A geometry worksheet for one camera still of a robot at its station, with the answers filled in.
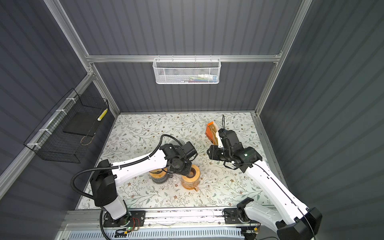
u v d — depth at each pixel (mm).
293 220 378
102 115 815
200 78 923
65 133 725
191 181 753
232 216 736
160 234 771
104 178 437
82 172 419
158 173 785
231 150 535
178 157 578
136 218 725
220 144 653
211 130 965
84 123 753
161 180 827
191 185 846
